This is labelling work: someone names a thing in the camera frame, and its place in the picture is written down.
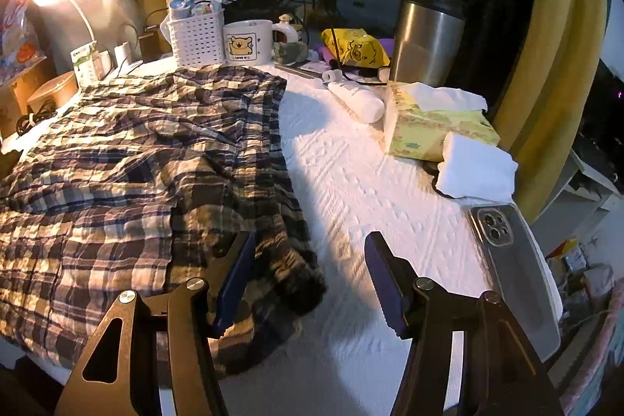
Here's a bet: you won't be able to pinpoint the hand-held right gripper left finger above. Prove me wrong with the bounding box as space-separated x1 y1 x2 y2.
53 231 259 416

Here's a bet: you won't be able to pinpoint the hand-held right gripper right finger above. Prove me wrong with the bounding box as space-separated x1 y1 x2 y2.
364 231 566 416

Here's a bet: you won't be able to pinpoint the plaid pants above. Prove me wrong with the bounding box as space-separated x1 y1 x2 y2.
0 66 328 378

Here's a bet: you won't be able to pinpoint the smartphone in clear case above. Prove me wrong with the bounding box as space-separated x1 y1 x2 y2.
469 203 562 363

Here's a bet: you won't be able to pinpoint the folded white cloth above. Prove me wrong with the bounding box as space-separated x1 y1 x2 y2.
435 132 519 199

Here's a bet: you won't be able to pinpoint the yellow green tissue box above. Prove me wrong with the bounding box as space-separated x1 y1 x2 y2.
383 81 501 162

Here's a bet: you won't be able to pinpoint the white tube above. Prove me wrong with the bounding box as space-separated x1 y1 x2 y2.
328 80 386 123

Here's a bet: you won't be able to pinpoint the white mug with bear print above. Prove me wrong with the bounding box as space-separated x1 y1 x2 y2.
223 19 299 66

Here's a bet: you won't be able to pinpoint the grey green pouch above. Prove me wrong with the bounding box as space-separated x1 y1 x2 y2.
273 41 309 66

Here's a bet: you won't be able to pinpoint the yellow snack bag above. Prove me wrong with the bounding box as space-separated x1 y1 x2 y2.
320 27 392 69

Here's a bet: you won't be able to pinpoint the stainless steel tumbler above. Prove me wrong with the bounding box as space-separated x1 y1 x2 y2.
388 0 466 86

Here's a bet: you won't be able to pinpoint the white plastic basket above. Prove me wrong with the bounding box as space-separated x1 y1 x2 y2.
160 0 226 67

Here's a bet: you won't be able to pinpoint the brown bowl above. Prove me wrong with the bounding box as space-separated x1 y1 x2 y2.
27 71 79 115

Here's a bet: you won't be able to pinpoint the green white milk carton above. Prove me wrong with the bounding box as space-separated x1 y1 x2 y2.
69 42 101 88

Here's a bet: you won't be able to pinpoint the white desk lamp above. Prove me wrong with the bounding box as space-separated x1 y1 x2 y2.
32 0 101 51

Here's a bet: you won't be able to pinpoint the colourful printed bag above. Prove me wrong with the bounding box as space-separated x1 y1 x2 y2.
0 0 50 80

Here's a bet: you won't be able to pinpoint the thin black cable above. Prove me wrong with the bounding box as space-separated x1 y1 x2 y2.
287 0 391 85

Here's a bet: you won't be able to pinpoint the black cable bundle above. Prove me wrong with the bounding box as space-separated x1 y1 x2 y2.
16 99 57 136

